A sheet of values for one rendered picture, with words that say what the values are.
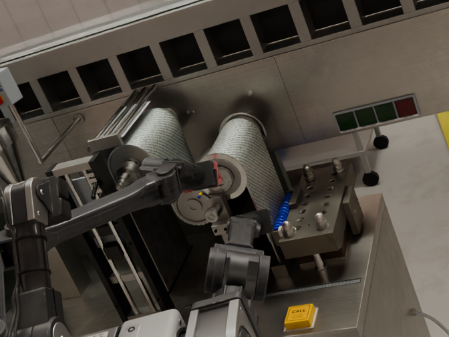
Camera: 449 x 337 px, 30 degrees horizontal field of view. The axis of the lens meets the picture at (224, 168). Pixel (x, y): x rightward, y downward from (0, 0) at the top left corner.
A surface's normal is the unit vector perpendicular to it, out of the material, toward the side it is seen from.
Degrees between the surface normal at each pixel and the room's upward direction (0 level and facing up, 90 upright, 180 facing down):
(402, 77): 90
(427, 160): 0
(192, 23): 90
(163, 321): 0
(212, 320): 0
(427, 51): 90
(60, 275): 90
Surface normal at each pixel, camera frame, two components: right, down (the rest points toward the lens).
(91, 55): -0.25, 0.49
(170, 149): 0.91, -0.18
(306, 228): -0.36, -0.85
